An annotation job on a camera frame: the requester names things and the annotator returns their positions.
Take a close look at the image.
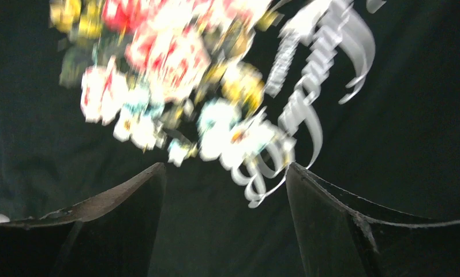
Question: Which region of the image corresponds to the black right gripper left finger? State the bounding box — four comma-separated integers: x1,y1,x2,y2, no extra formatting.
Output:
0,163,166,276

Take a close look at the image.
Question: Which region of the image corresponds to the black floral t-shirt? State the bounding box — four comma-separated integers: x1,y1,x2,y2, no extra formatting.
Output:
0,1,460,276

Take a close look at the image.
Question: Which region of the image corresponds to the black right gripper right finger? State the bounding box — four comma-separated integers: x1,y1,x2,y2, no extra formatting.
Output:
286,163,460,276

